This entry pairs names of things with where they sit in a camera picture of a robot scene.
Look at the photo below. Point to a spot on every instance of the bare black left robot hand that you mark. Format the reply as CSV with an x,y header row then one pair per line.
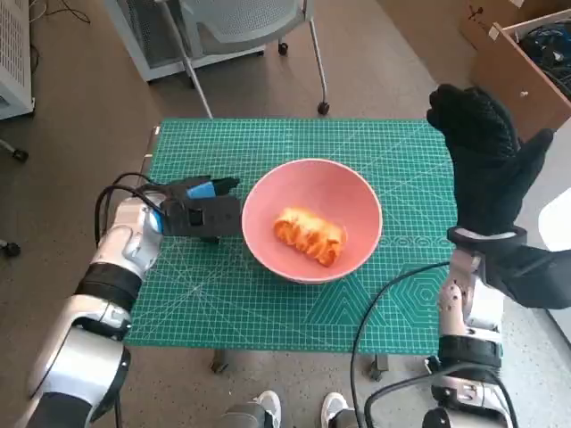
x,y
201,189

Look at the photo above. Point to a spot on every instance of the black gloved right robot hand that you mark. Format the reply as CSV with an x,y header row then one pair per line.
x,y
486,169

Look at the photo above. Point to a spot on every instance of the pink bowl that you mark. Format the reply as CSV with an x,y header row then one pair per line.
x,y
312,187

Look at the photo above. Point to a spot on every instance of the long toy bread loaf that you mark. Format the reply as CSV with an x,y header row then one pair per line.
x,y
308,234

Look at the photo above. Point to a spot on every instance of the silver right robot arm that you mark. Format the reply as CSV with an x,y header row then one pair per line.
x,y
455,303

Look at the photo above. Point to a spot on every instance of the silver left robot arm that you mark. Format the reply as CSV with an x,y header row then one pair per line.
x,y
120,241

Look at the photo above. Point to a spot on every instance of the white desk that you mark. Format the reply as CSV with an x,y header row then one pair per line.
x,y
563,165

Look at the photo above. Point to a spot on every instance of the white rounded object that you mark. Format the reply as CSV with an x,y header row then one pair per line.
x,y
557,218

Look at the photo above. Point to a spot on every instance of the wooden crate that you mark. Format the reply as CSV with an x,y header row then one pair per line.
x,y
504,76

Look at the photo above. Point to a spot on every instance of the green cutting mat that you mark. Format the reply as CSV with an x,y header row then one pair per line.
x,y
285,142

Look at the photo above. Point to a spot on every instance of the brown cardboard box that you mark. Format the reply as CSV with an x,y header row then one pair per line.
x,y
490,13

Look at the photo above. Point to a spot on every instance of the table leg caster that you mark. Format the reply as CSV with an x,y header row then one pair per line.
x,y
377,366
218,362

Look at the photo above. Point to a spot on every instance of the grey mesh office chair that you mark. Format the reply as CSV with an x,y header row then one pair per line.
x,y
250,18

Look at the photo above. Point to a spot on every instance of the white perforated appliance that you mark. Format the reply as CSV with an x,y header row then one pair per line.
x,y
13,44

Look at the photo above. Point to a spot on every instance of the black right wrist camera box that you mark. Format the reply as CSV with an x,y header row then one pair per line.
x,y
535,276

